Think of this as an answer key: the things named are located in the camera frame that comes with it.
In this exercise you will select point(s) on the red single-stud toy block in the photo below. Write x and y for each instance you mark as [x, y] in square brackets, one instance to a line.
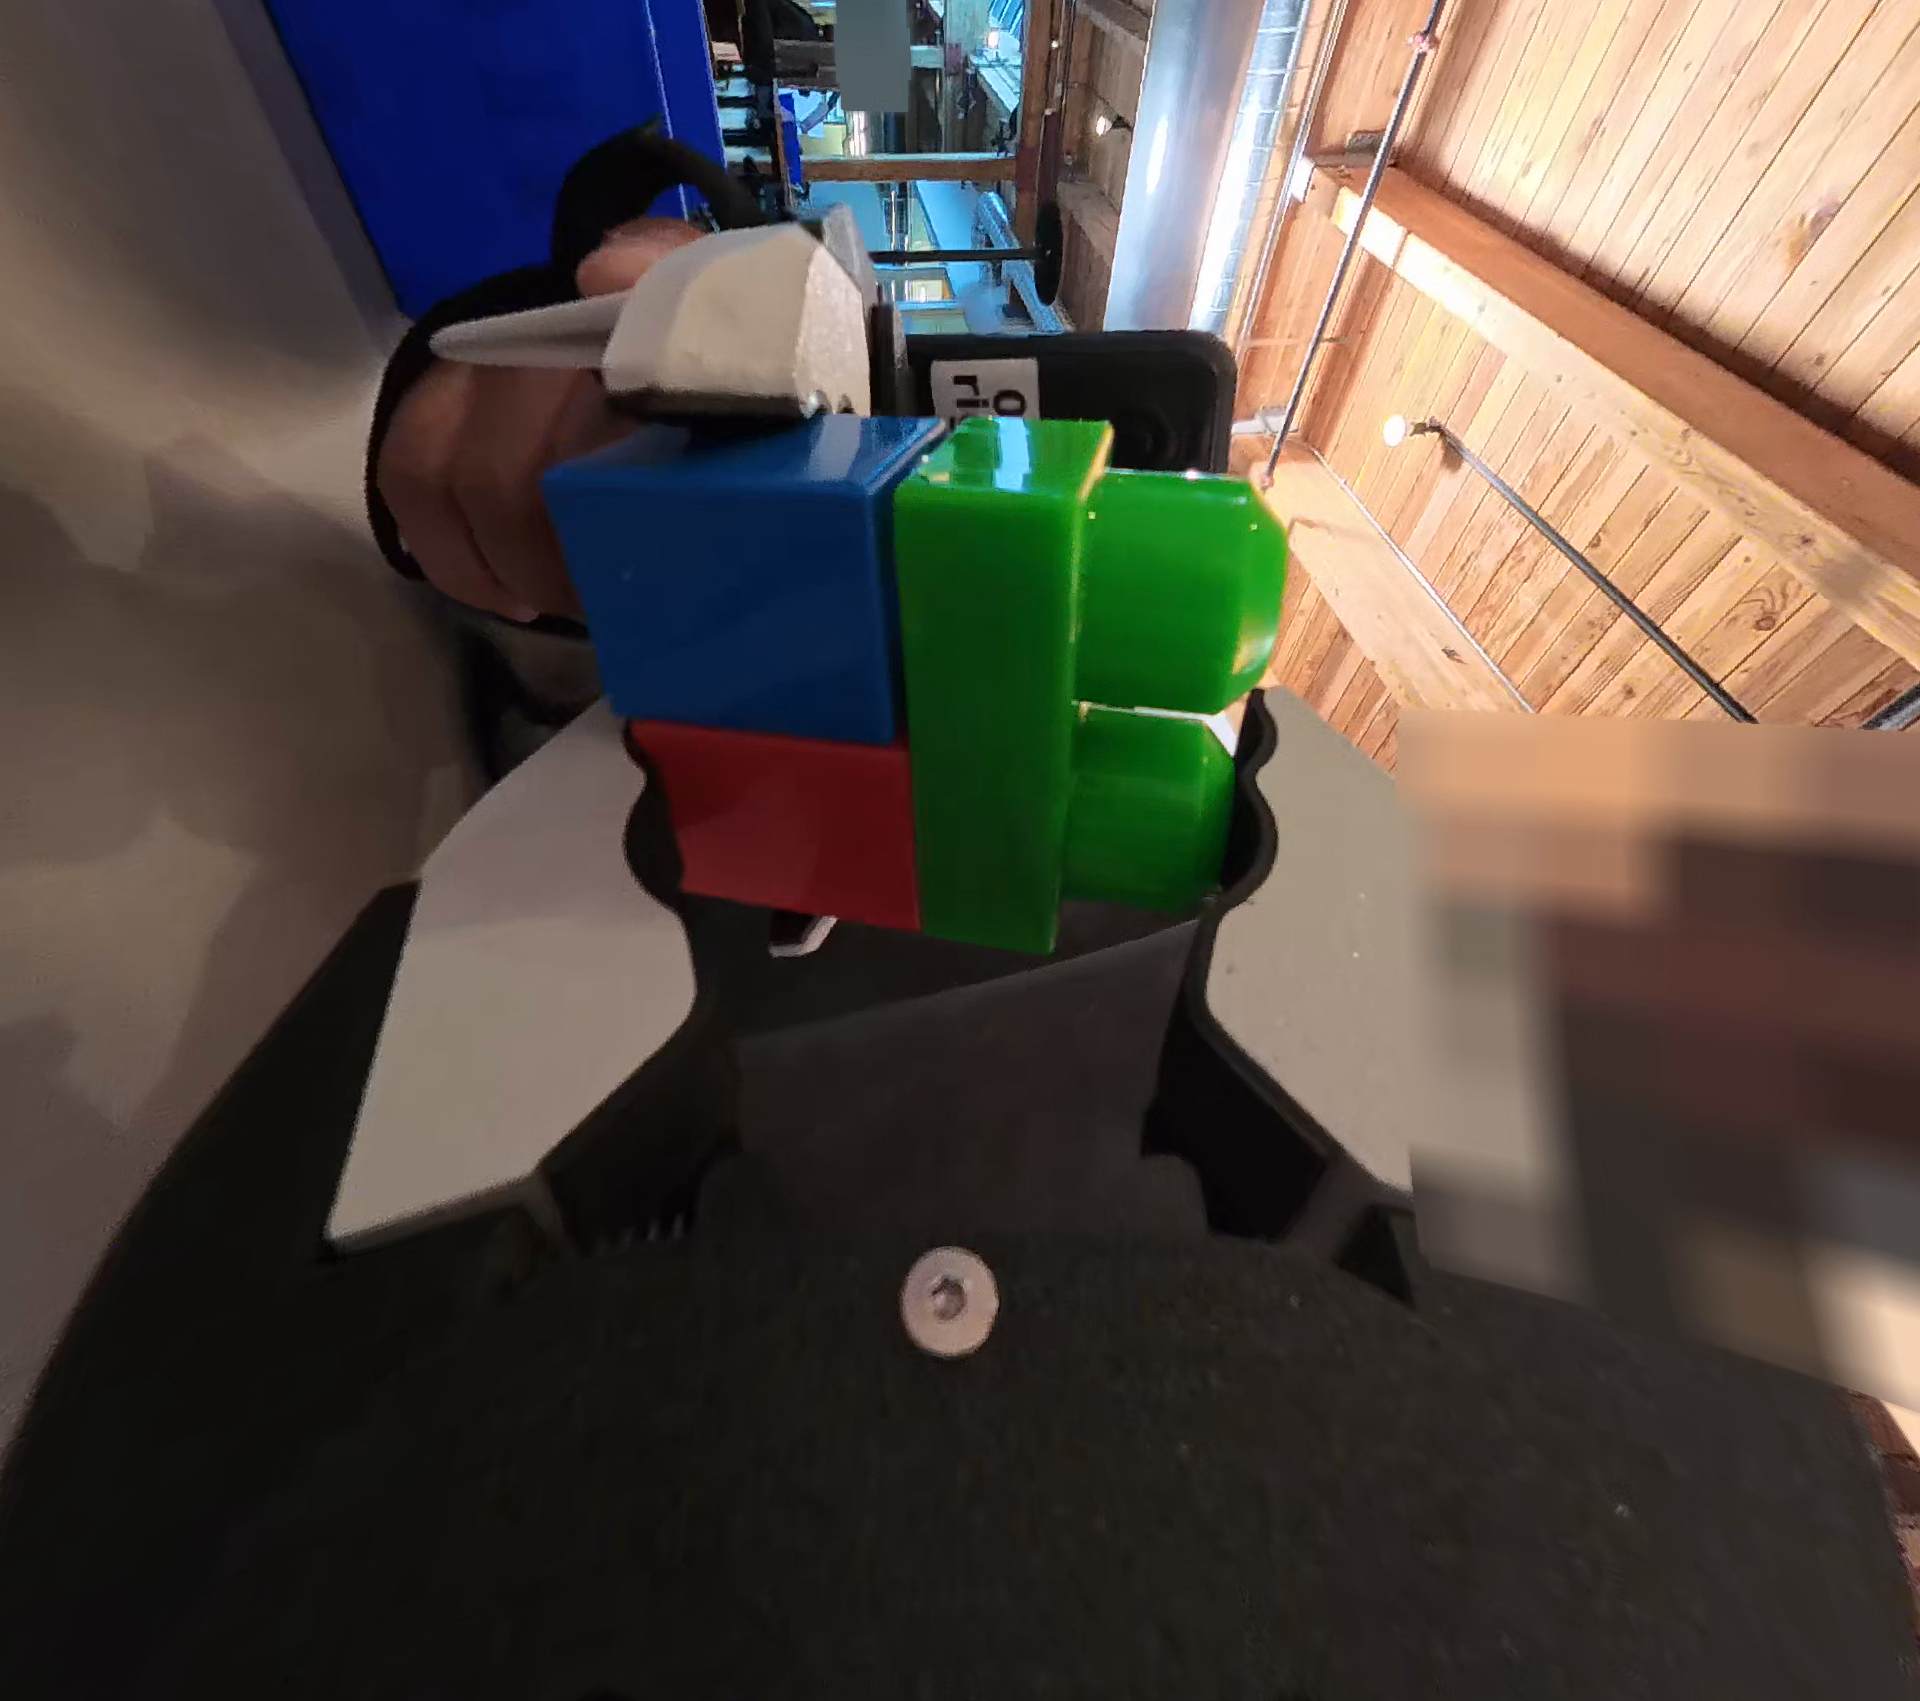
[796, 817]

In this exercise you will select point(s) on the blue plastic bin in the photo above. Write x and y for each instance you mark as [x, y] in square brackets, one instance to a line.
[450, 8]

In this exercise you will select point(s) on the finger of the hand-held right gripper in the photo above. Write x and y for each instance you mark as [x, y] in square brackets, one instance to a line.
[735, 322]
[525, 336]

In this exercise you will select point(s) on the black metal rail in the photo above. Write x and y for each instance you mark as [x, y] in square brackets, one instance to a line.
[1590, 578]

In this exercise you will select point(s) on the grey metal duct panel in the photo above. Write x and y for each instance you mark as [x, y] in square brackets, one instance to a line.
[1187, 52]

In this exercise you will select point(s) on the grey desk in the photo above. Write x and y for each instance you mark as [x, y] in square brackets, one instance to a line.
[152, 534]

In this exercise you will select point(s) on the thin metal pipe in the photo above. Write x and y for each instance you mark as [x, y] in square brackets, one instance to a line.
[1397, 127]

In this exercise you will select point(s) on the blue single-stud toy block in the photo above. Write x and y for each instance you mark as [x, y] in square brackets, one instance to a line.
[735, 578]

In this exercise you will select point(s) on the person's right hand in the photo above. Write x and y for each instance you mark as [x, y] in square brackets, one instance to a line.
[481, 487]

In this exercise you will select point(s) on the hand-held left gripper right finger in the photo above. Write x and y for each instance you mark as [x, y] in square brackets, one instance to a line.
[1322, 981]

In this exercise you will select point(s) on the green two-stud toy block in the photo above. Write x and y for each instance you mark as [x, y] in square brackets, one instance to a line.
[975, 683]

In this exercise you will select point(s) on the silver ventilation duct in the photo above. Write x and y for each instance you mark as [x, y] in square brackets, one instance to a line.
[1275, 52]

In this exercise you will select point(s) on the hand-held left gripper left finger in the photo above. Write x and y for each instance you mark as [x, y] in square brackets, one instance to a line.
[511, 1013]

